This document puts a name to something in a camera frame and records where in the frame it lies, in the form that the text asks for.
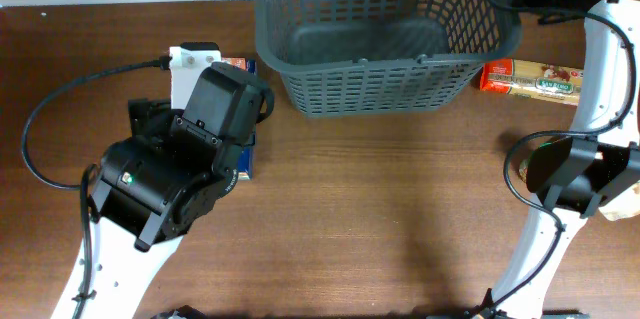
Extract San Remo spaghetti packet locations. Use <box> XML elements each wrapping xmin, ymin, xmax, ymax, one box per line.
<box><xmin>479</xmin><ymin>59</ymin><xmax>584</xmax><ymax>106</ymax></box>

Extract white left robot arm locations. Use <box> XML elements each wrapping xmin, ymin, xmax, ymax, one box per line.
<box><xmin>52</xmin><ymin>62</ymin><xmax>275</xmax><ymax>318</ymax></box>

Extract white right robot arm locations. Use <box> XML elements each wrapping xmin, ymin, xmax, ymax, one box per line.
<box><xmin>472</xmin><ymin>0</ymin><xmax>639</xmax><ymax>318</ymax></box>

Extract brown paper bag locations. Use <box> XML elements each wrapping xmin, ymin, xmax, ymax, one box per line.
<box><xmin>518</xmin><ymin>156</ymin><xmax>640</xmax><ymax>222</ymax></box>

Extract grey plastic mesh basket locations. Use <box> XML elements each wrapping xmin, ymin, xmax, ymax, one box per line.
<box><xmin>254</xmin><ymin>0</ymin><xmax>522</xmax><ymax>118</ymax></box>

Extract colourful Kleenex tissue pack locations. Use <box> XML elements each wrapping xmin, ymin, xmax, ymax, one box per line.
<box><xmin>222</xmin><ymin>57</ymin><xmax>257</xmax><ymax>181</ymax></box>

